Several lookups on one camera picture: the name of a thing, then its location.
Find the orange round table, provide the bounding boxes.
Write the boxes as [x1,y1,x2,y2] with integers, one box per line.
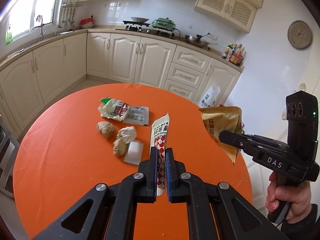
[12,83,253,240]

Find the cream kitchen base cabinets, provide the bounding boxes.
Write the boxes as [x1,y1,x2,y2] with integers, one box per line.
[0,25,245,140]

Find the white panelled door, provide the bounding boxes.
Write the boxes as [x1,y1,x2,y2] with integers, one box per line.
[246,80,320,210]

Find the flat grey pan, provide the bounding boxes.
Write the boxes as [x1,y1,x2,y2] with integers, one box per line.
[122,17,151,27]

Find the chrome kitchen faucet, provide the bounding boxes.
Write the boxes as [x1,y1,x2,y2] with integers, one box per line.
[36,15,47,41]

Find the hanging utensil rack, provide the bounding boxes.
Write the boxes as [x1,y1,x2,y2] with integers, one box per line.
[58,0,84,28]

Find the silver grey packet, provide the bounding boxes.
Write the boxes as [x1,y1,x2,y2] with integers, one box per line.
[122,106,150,126]

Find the person's right hand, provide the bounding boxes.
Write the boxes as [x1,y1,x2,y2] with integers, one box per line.
[265,173,313,223]

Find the kitchen window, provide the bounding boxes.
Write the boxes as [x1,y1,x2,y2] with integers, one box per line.
[5,0,63,43]

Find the grey metal shelf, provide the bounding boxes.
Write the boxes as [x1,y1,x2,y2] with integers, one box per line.
[0,115,21,198]

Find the green white snack wrapper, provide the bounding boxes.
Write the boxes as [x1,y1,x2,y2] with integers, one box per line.
[97,97,132,122]

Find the red checkered long wrapper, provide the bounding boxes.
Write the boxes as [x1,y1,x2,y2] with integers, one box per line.
[149,112,171,197]

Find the white rice bag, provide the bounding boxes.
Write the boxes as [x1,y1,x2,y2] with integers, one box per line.
[200,85,221,109]

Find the person's right forearm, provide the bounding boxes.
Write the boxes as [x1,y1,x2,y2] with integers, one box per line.
[280,202,320,240]

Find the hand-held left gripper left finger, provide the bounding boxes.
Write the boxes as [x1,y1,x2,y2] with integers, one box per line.
[32,147,158,240]

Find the steel wok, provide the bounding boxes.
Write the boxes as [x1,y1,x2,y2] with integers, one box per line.
[185,33,218,49]

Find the wrapped brown pastry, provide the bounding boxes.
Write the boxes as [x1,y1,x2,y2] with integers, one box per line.
[116,126,137,144]

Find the brown crumpled lump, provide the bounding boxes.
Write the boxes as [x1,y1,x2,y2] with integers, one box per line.
[96,121,116,139]
[113,137,130,157]

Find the red container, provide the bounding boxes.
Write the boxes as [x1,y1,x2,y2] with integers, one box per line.
[80,17,96,29]

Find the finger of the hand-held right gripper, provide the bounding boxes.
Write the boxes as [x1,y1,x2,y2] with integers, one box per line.
[241,133,291,153]
[219,129,267,159]

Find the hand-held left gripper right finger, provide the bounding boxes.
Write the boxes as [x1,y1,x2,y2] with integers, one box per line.
[165,147,290,240]

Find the gold snack packet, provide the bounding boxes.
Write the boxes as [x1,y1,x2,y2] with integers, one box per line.
[198,106,243,167]

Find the green electric cooking pot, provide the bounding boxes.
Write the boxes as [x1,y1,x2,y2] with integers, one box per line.
[152,17,179,29]

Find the round wall plate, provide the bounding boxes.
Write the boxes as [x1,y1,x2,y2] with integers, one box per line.
[287,20,313,49]

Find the small white packet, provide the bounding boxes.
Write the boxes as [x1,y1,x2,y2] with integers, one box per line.
[123,141,144,166]

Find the cluster of condiment bottles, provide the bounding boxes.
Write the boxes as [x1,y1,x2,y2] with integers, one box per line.
[222,43,245,66]

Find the black gas stove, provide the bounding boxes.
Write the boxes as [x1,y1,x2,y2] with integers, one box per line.
[115,24,176,38]

